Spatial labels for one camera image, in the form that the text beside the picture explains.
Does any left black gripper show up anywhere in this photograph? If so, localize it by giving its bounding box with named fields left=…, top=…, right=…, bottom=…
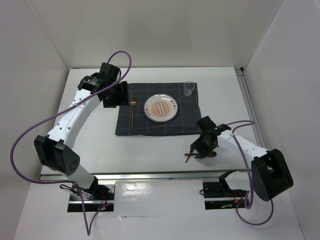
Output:
left=102, top=80, right=130, bottom=108

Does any copper fork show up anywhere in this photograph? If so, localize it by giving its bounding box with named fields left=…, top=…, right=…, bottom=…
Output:
left=130, top=96, right=137, bottom=130

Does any brown wooden spoon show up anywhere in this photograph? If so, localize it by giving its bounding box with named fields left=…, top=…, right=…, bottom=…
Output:
left=184, top=151, right=217, bottom=159

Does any dark grey checked cloth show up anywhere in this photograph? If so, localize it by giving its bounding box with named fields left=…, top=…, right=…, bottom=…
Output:
left=115, top=82, right=202, bottom=136

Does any patterned ceramic plate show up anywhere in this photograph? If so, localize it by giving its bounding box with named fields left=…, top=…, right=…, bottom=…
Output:
left=143, top=94, right=179, bottom=123

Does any small clear glass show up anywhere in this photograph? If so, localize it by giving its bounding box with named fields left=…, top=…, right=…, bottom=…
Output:
left=183, top=81, right=195, bottom=97

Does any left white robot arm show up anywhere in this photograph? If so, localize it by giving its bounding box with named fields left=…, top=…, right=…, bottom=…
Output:
left=34, top=62, right=129, bottom=200

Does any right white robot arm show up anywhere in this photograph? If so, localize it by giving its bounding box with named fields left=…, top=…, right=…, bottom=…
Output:
left=190, top=116, right=294, bottom=202

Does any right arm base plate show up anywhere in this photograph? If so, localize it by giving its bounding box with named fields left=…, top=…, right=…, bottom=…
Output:
left=199, top=171, right=247, bottom=210

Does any aluminium frame rail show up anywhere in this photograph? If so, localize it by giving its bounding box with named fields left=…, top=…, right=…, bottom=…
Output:
left=234, top=67, right=266, bottom=148

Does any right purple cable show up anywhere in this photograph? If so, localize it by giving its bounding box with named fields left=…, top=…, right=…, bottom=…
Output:
left=229, top=120, right=275, bottom=227

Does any purple cable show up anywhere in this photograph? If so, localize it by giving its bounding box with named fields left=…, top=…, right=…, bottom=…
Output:
left=9, top=50, right=133, bottom=237
left=229, top=120, right=275, bottom=227

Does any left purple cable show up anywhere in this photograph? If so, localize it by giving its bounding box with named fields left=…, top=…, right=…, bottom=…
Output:
left=9, top=50, right=133, bottom=237

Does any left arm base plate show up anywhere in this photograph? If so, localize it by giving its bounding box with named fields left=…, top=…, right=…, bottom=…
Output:
left=67, top=181, right=117, bottom=213

